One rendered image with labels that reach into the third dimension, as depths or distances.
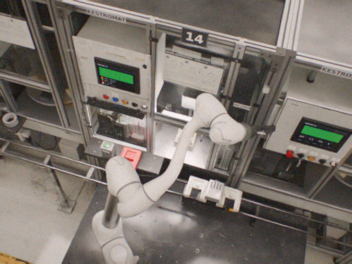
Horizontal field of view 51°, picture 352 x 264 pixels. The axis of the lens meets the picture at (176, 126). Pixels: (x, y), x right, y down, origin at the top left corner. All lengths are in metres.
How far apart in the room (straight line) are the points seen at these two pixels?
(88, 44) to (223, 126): 0.82
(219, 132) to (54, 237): 2.12
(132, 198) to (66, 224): 1.68
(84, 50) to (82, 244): 1.27
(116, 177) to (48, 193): 1.79
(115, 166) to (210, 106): 0.55
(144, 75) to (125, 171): 0.52
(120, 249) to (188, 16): 1.34
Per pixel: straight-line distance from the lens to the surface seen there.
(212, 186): 2.47
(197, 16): 1.82
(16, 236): 3.48
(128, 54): 1.90
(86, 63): 2.09
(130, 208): 1.79
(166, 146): 2.61
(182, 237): 2.58
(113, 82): 2.07
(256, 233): 2.68
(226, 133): 1.63
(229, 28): 1.78
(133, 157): 2.52
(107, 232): 2.30
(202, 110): 1.72
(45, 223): 3.46
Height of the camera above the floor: 3.11
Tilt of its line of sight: 54 degrees down
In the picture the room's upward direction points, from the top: 6 degrees clockwise
